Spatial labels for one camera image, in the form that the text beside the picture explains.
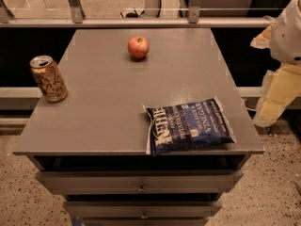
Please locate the blue Kettle chip bag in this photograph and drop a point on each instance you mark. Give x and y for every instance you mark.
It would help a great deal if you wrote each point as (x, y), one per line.
(187, 127)

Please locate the red apple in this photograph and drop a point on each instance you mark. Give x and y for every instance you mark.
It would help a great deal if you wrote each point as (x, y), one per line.
(138, 47)

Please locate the grey drawer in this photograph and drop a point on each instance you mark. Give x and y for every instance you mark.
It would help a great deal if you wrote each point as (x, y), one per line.
(139, 182)
(142, 210)

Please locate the upper grey drawer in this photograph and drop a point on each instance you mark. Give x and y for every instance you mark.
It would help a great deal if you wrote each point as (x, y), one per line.
(139, 182)

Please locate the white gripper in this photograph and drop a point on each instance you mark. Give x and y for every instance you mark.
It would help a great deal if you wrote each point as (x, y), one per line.
(287, 41)

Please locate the orange LaCroix soda can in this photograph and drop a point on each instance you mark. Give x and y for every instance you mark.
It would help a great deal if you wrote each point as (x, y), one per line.
(49, 78)

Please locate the grey metal railing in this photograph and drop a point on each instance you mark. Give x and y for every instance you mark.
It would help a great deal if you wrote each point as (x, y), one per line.
(78, 14)

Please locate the grey drawer cabinet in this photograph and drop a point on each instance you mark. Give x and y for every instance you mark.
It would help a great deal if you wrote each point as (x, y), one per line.
(102, 125)

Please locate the black office chair base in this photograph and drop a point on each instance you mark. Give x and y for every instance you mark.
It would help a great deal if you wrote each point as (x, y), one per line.
(133, 14)

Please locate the lower grey drawer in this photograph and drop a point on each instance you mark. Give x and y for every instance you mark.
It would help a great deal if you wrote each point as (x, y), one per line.
(142, 210)

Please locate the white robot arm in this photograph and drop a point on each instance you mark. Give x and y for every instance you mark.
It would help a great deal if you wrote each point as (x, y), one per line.
(297, 3)

